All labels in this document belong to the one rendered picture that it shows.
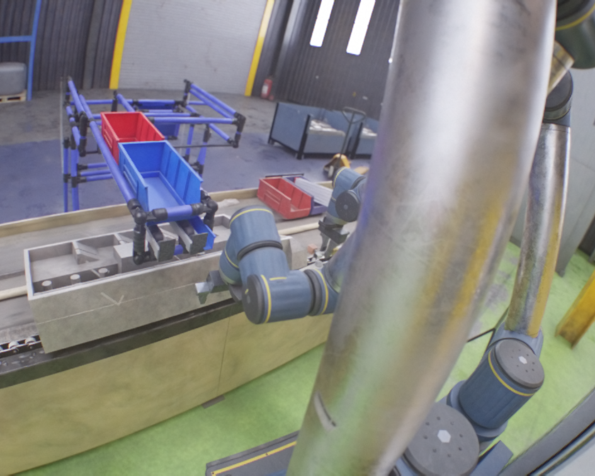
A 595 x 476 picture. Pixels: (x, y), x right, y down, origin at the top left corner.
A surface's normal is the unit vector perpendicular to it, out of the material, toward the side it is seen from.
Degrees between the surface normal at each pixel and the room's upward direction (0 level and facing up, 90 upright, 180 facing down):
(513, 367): 6
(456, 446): 0
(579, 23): 136
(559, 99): 93
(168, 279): 80
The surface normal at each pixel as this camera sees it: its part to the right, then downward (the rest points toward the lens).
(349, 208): -0.70, 0.18
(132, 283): 0.68, 0.36
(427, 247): -0.45, 0.24
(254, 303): -0.81, 0.03
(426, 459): 0.17, -0.83
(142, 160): 0.63, 0.56
